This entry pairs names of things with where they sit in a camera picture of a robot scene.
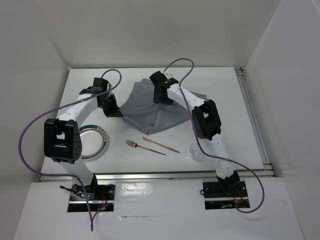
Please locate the grey cloth placemat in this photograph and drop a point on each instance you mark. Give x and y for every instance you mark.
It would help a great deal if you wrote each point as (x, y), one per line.
(141, 113)

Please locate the aluminium front rail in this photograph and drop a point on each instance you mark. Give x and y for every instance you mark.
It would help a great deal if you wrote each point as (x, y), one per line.
(267, 172)

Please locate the clear glass cup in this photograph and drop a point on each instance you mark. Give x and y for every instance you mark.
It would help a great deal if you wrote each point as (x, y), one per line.
(195, 152)

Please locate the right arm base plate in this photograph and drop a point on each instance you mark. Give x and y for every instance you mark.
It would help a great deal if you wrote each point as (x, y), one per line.
(216, 199)

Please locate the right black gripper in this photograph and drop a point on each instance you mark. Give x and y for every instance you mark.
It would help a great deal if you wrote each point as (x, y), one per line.
(157, 98)

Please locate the white plate green red rim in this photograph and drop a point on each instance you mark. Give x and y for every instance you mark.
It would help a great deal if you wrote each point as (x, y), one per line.
(94, 141)

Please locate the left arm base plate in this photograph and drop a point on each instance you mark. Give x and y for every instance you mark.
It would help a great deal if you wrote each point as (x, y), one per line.
(102, 199)

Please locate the copper fork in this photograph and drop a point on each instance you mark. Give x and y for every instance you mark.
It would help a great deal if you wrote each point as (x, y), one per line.
(135, 145)

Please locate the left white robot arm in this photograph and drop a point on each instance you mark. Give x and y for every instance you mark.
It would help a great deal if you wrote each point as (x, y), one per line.
(62, 140)

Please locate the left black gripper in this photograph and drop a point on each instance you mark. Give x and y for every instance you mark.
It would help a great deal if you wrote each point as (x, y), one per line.
(114, 111)

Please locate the copper knife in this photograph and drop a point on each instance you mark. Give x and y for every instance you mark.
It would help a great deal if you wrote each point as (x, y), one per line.
(159, 144)

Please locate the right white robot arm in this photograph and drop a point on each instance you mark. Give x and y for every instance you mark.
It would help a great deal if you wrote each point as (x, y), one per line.
(205, 121)

